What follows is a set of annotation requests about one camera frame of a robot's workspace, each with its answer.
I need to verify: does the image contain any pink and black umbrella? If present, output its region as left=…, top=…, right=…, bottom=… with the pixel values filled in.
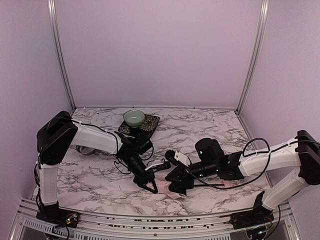
left=155, top=176, right=231, bottom=200

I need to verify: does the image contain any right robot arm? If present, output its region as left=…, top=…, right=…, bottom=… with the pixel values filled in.
left=165, top=130, right=320, bottom=230

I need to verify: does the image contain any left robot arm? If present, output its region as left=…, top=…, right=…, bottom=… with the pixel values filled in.
left=33, top=111, right=158, bottom=228

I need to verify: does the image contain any black floral square plate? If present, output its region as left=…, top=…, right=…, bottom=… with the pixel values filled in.
left=118, top=114, right=160, bottom=138

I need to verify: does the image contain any celadon green ceramic bowl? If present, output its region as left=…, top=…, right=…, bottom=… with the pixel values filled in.
left=123, top=109, right=146, bottom=128

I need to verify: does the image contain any small stainless steel bowl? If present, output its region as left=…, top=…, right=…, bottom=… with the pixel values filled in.
left=75, top=145, right=96, bottom=156

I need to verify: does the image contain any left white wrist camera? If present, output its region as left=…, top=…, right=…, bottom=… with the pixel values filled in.
left=145, top=158, right=171, bottom=172

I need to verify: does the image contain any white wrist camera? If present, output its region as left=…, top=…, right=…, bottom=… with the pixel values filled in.
left=165, top=150, right=192, bottom=166
left=145, top=158, right=171, bottom=172

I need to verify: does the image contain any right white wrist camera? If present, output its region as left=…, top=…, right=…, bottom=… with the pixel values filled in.
left=165, top=150, right=192, bottom=166

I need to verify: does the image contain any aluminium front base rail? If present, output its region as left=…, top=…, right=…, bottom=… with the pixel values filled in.
left=8, top=199, right=301, bottom=240

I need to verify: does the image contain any right aluminium frame post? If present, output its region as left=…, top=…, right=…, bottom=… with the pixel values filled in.
left=236, top=0, right=270, bottom=115

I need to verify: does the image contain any aluminium frame post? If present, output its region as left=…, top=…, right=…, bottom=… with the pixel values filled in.
left=236, top=0, right=270, bottom=115
left=47, top=0, right=76, bottom=112

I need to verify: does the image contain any left aluminium frame post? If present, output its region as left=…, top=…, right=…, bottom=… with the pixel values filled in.
left=47, top=0, right=76, bottom=112

